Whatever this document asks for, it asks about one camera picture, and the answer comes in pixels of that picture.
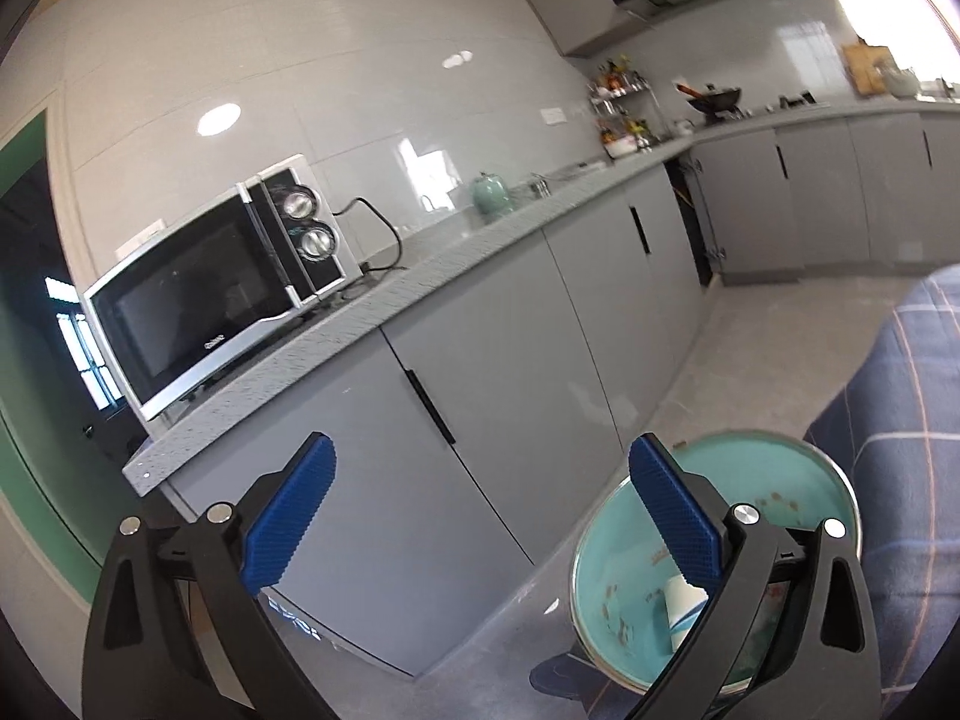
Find grey kitchen base cabinet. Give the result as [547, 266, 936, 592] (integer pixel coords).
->
[124, 142, 710, 680]
[686, 101, 960, 286]

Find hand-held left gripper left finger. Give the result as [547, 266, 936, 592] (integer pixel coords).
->
[81, 431, 338, 720]

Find blue plaid cloth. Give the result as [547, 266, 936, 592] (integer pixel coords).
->
[802, 264, 960, 698]

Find teal enamel basin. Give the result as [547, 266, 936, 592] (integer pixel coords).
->
[568, 429, 862, 698]

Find wooden cutting board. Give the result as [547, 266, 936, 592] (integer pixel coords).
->
[841, 41, 897, 98]

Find white wall switch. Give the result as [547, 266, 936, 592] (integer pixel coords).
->
[116, 219, 166, 256]

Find white paper cup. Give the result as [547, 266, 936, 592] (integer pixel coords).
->
[664, 574, 710, 653]

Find person's blue shoe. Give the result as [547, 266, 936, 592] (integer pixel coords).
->
[529, 652, 601, 698]

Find metal spice rack with bottles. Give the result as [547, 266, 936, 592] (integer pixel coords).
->
[589, 60, 665, 151]

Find black power cable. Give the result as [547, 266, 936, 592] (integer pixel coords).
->
[330, 197, 410, 275]

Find black wok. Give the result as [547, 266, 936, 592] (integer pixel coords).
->
[675, 81, 743, 117]

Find green ceramic jar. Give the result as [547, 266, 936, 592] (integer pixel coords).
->
[471, 172, 515, 215]

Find silver black microwave oven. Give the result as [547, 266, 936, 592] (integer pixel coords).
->
[81, 154, 361, 425]

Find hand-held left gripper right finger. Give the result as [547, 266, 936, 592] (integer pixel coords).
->
[628, 433, 882, 720]

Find window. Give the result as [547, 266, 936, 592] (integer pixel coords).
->
[45, 277, 125, 410]

